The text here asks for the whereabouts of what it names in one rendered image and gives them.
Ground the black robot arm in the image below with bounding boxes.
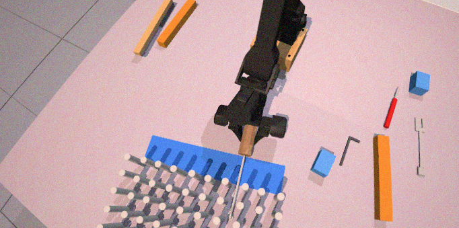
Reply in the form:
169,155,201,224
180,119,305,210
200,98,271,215
225,0,307,126

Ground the blue box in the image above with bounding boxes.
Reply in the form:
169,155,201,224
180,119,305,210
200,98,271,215
310,149,336,178
409,71,430,96

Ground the red-handled screwdriver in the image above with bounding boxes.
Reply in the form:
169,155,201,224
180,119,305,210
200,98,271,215
384,86,400,128

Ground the blue flat strip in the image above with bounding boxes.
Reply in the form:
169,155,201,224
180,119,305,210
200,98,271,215
144,135,285,194

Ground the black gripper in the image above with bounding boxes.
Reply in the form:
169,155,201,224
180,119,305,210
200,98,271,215
214,104,287,145

